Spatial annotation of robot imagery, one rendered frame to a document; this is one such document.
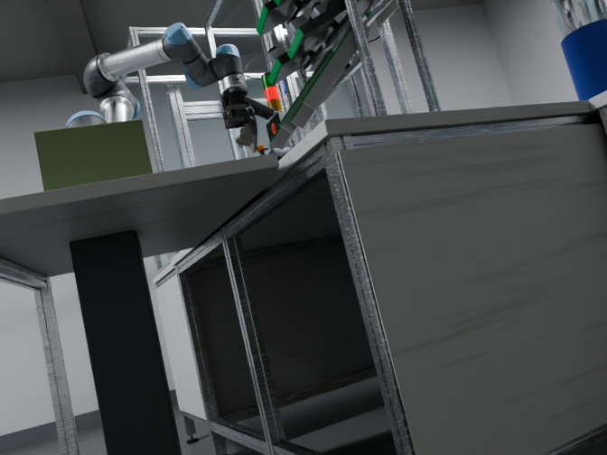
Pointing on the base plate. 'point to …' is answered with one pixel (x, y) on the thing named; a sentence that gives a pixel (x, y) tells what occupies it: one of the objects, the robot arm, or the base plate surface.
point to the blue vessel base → (587, 59)
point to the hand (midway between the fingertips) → (255, 148)
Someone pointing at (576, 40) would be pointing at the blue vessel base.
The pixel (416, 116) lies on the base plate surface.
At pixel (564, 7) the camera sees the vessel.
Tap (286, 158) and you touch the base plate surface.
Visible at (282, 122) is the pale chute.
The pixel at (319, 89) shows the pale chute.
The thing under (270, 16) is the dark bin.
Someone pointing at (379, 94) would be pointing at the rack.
